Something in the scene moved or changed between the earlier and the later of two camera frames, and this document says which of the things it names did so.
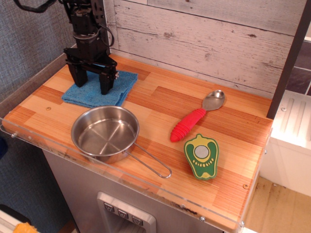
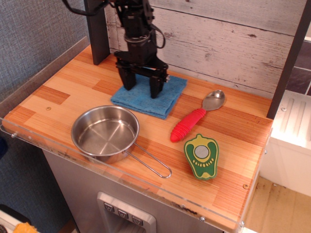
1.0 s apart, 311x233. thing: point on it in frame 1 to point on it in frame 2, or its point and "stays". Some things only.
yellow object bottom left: x=25 y=227 stays
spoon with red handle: x=212 y=101 stays
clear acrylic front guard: x=122 y=182 stays
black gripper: x=94 y=54 to x=142 y=58
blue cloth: x=90 y=95 to x=139 y=98
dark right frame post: x=302 y=27 stays
